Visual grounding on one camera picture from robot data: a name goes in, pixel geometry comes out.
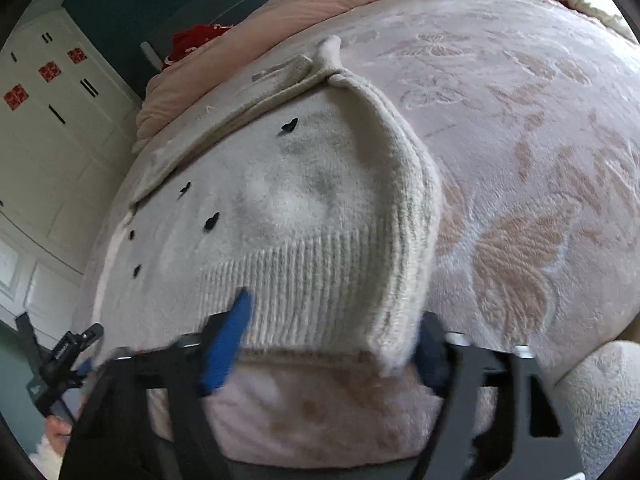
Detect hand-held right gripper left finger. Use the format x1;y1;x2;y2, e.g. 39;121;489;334
59;287;256;480

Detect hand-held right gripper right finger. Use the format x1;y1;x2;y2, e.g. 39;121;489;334
411;311;587;480

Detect white knit sweater black hearts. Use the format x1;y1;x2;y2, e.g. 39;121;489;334
91;35;445;378

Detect person's left forearm white sleeve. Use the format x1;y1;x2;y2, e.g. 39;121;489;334
29;434;68;478

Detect person's left hand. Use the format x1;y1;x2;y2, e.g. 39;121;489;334
44;416;77;445

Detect white wardrobe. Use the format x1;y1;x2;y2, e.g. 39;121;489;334
0;7;143;341

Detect pink embossed bed blanket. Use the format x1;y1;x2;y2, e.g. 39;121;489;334
72;0;640;466

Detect red cloth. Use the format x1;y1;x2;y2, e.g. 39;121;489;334
160;24;233;70

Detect pink duvet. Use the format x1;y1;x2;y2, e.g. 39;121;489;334
131;0;453;157

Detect teal padded headboard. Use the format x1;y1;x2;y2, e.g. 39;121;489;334
60;0;283;103

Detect cream fluffy blanket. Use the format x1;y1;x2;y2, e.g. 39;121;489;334
529;0;638;43

